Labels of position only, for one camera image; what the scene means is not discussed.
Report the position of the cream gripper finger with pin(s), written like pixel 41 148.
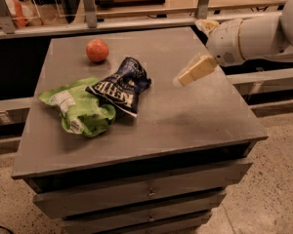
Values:
pixel 206 26
pixel 199 68

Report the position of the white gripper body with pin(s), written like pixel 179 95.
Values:
pixel 224 43

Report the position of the blue chip bag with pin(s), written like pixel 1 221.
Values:
pixel 123 87

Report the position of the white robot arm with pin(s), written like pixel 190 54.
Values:
pixel 268 37

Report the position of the green rice chip bag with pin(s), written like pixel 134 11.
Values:
pixel 81 112

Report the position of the orange white bag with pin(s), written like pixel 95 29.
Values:
pixel 20 13

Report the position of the dark wooden bar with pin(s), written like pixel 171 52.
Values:
pixel 118 3

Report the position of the red apple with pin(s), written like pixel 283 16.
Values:
pixel 97 50

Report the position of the grey drawer cabinet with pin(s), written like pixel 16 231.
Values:
pixel 202 123

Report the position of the top grey drawer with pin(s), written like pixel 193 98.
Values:
pixel 116 193

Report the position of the grey drawer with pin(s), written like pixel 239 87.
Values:
pixel 165 225
pixel 146 213
pixel 116 193

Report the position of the bottom grey drawer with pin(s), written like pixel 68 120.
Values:
pixel 165 225

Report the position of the middle grey drawer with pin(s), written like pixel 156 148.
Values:
pixel 146 213

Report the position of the metal railing frame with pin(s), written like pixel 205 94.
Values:
pixel 90 18

